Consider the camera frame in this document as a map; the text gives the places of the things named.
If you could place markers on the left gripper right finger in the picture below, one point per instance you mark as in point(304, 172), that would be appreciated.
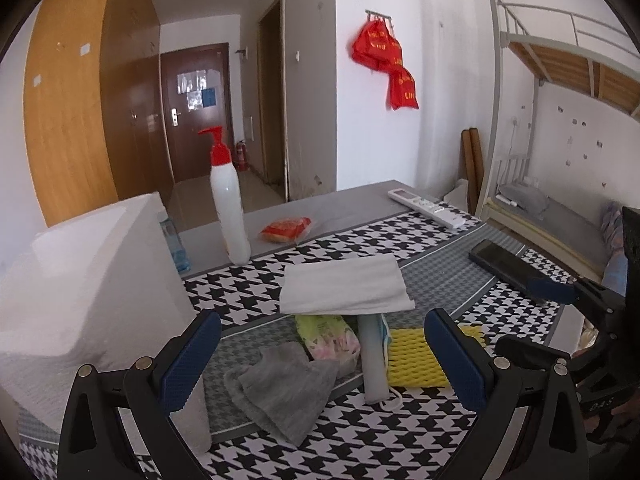
point(551, 443)

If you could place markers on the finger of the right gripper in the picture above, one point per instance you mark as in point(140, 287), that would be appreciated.
point(583, 294)

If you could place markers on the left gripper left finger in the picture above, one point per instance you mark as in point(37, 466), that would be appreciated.
point(94, 443)

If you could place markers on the yellow sponge cloth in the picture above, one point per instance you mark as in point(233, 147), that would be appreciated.
point(410, 362)

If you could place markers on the white towel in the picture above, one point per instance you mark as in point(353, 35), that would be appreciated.
point(355, 286)

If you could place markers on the green tissue pack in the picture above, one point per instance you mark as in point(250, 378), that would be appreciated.
point(329, 338)

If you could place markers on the grey cloth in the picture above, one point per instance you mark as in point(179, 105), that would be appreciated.
point(285, 392)

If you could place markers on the black smartphone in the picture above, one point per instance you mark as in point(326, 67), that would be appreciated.
point(507, 267)

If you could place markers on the grey pillow on bed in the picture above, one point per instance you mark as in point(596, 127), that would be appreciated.
point(527, 197)

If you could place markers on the houndstooth table cloth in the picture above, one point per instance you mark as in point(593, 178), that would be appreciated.
point(416, 430)

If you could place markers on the white styrofoam box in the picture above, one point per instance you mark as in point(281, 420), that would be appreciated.
point(98, 289)

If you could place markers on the white remote control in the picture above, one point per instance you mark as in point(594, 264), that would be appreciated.
point(436, 212)

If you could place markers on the blue spray bottle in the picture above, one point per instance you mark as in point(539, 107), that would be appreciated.
point(174, 243)

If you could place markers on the white metal bunk bed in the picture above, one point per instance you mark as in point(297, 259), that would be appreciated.
point(564, 119)

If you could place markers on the red snack packet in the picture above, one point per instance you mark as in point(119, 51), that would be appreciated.
point(287, 230)

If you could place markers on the white red pump bottle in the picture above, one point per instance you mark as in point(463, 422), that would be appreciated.
point(225, 185)

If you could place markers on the wooden wardrobe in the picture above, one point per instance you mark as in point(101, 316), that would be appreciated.
point(92, 112)

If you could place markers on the red hanging bags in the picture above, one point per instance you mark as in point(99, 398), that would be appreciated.
point(376, 48)

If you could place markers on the red fire extinguisher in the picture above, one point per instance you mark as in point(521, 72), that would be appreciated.
point(241, 156)

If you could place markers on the brown entrance door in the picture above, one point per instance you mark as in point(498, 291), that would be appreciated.
point(196, 96)

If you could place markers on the wooden boards against wall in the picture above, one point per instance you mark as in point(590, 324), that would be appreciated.
point(473, 165)

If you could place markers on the wall hook rail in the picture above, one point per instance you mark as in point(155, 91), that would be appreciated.
point(379, 16)

